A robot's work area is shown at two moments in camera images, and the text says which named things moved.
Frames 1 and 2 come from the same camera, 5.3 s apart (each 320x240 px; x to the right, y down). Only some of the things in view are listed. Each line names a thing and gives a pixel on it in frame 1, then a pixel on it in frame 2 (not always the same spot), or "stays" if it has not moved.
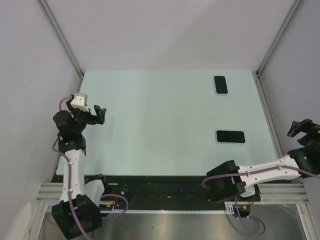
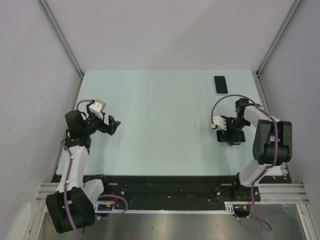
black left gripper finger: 98,110 → 111,121
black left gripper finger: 100,119 → 110,129
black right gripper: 306,125 → 226,134
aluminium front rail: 290,192 stays
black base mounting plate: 185,192 stays
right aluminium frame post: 296,5 stays
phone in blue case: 220,85 stays
